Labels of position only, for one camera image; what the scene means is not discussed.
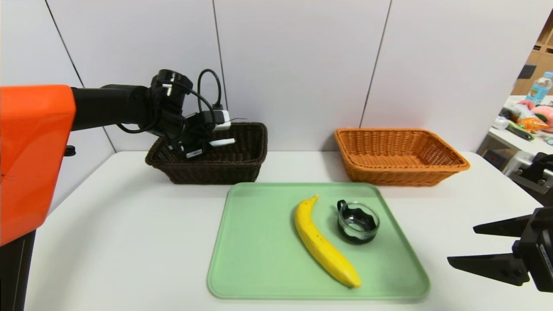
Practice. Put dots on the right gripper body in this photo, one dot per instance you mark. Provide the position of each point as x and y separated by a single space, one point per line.
542 250

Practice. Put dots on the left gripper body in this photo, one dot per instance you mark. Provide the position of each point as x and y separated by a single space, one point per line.
193 152

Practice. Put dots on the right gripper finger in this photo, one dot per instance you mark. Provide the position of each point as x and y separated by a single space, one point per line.
492 265
505 226

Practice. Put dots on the white marker pen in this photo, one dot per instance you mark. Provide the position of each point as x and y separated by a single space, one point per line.
224 142

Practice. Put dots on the glass cup with black holder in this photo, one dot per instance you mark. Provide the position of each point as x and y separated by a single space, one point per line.
357 236

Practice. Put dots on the yellow banana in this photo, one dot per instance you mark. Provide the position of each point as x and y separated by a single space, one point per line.
322 248

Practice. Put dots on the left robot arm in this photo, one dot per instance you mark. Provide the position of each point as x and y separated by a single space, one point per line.
34 151

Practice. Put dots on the dark brown wicker basket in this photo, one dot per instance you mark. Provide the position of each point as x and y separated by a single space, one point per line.
242 172

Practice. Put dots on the orange wicker basket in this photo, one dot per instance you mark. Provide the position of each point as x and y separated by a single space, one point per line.
389 177

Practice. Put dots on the white side table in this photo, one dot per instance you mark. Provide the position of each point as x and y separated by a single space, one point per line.
510 138

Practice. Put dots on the orange snack packet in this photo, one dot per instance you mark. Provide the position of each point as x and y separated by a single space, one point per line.
530 123

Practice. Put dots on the pink plush toy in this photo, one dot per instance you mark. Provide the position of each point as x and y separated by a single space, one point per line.
545 113

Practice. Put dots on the green plastic tray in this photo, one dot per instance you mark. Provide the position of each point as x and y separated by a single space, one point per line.
259 259

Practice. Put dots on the clear plastic water bottle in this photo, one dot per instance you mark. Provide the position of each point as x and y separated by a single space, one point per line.
540 88

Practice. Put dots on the wooden shelf unit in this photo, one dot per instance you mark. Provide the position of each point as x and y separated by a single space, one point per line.
542 56

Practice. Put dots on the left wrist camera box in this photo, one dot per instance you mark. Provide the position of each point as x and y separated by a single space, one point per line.
221 121

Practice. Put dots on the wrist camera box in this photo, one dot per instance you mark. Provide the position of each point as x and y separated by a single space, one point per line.
221 121
516 166

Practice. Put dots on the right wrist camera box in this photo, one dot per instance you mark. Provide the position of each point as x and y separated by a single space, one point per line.
516 166

